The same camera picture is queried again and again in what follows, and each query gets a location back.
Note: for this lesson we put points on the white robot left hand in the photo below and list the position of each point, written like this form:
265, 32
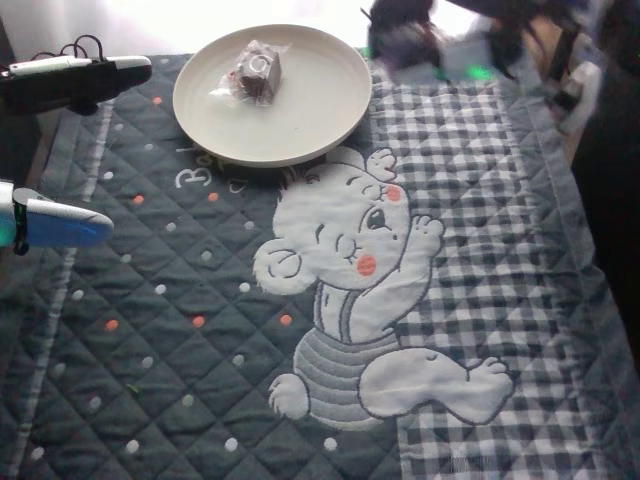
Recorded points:
405, 35

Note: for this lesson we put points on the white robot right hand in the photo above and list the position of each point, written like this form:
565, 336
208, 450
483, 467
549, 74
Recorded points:
60, 87

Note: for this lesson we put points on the brown snack packet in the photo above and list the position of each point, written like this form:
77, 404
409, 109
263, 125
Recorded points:
257, 75

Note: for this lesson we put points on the grey quilt with printed bear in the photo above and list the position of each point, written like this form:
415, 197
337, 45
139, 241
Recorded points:
200, 325

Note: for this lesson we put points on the cream round plate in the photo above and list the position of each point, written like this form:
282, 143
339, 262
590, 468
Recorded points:
310, 95

